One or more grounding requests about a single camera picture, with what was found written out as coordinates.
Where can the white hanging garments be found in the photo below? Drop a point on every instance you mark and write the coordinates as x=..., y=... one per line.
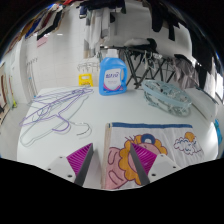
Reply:
x=96, y=30

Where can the round pale green peg hanger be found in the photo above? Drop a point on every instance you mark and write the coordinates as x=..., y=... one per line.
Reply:
x=166, y=97

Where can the row of colourful hanging clothes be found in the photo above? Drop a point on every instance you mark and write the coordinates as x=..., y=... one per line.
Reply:
x=43, y=23

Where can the pink cloth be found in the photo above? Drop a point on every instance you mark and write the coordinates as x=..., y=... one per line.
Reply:
x=42, y=41

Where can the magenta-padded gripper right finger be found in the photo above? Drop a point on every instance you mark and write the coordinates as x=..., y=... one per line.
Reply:
x=145, y=158

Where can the blue detergent bottle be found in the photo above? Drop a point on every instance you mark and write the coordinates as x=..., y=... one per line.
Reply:
x=112, y=80

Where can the grey garment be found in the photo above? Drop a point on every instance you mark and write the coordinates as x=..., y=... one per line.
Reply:
x=186, y=71

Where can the row of dark hanging clothes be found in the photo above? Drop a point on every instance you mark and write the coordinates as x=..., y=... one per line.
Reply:
x=200, y=50

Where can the white folded bundle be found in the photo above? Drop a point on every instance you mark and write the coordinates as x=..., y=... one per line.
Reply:
x=136, y=42

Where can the cartoon print towel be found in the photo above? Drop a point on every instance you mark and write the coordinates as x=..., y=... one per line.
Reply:
x=170, y=160

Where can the black folding drying rack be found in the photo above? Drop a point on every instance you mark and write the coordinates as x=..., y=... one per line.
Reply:
x=133, y=63

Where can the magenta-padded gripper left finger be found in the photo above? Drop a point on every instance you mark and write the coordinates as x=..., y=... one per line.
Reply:
x=81, y=159

